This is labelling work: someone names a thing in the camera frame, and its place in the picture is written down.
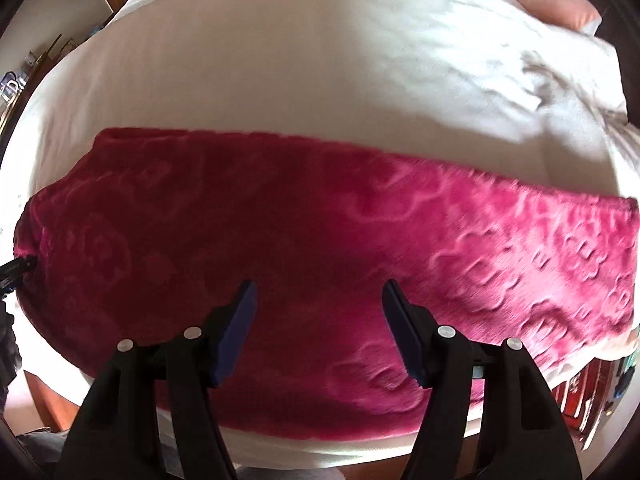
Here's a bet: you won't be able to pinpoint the red fleece pants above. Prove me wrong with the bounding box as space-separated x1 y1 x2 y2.
14 129 639 441

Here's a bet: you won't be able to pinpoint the wooden side cabinet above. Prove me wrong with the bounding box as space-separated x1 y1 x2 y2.
1 35 77 158

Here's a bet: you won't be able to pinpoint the white bed duvet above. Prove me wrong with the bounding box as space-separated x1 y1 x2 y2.
0 0 640 470

